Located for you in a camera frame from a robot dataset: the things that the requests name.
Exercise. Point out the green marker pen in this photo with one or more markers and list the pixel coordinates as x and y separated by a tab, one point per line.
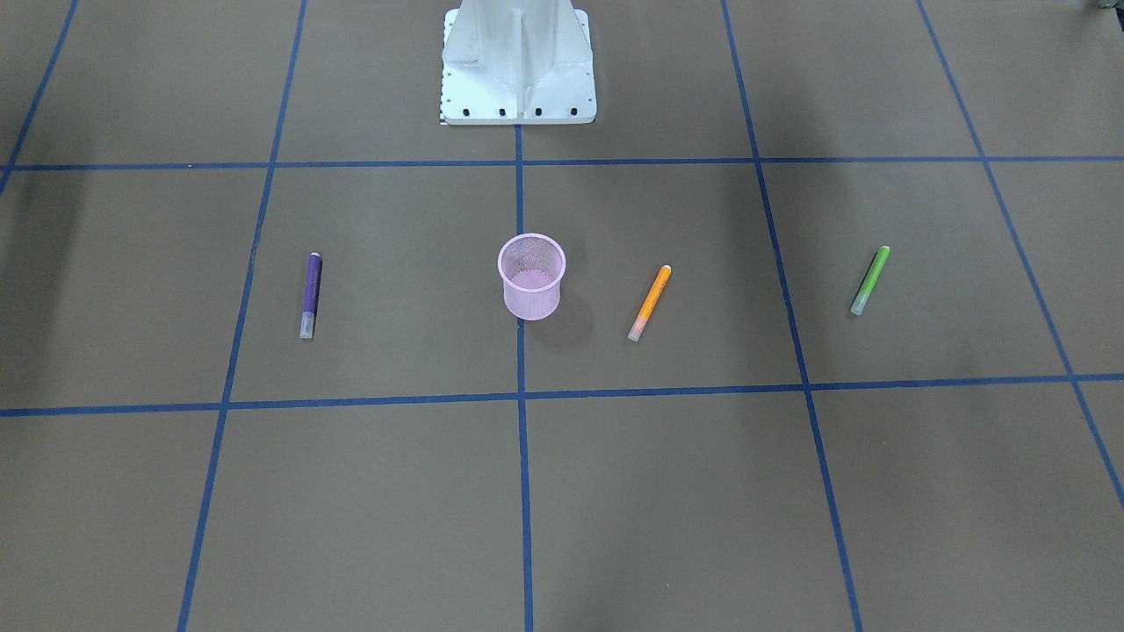
870	279

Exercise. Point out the orange marker pen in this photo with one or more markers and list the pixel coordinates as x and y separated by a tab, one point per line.
650	302

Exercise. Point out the purple marker pen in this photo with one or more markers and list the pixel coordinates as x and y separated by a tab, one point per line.
311	299

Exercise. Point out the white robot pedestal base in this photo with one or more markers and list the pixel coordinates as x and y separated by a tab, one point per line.
517	63

